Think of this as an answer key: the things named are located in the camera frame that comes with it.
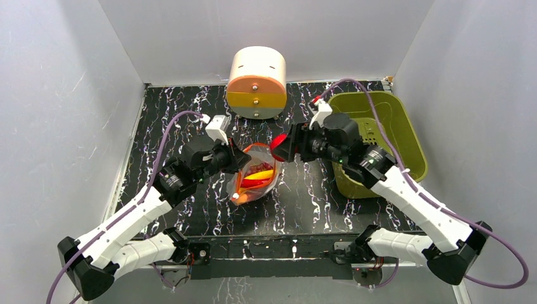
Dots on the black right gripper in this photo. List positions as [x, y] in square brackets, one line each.
[299, 142]

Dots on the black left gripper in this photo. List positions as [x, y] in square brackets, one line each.
[237, 158]

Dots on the red toy apple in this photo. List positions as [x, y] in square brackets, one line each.
[276, 146]

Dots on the purple toy grape bunch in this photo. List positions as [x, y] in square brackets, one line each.
[261, 167]

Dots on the clear zip top bag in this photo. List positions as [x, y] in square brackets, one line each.
[260, 153]

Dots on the yellow toy banana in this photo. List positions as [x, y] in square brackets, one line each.
[261, 175]

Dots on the olive green plastic basket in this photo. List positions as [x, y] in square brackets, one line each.
[397, 126]

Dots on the red toy chili pepper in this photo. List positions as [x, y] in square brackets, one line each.
[249, 183]

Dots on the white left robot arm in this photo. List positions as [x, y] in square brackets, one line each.
[95, 260]

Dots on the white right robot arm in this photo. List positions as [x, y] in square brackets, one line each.
[448, 248]

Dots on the round pastel drawer cabinet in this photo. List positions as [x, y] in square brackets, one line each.
[257, 83]

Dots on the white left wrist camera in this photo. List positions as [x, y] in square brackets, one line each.
[217, 127]

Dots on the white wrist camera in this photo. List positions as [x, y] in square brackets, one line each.
[321, 110]
[217, 127]

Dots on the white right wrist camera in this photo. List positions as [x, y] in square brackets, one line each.
[321, 110]

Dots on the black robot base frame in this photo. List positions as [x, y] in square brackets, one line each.
[282, 255]

